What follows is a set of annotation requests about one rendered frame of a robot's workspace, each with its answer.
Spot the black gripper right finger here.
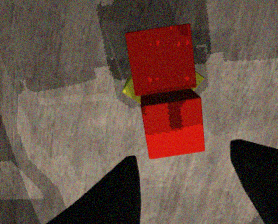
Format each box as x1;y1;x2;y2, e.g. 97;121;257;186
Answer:
229;139;278;224

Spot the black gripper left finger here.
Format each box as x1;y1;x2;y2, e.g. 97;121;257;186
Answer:
46;156;140;224

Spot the dark red cube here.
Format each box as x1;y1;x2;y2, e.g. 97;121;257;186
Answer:
126;23;196;96
140;88;206;160

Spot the yellow cube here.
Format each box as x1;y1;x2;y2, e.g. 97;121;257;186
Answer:
122;71;204;104

